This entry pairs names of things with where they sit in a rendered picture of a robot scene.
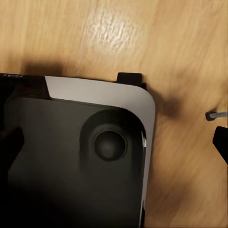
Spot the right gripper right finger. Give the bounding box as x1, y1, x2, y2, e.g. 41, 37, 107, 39
213, 126, 228, 165

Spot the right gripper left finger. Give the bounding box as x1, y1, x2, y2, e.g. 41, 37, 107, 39
0, 126, 25, 184

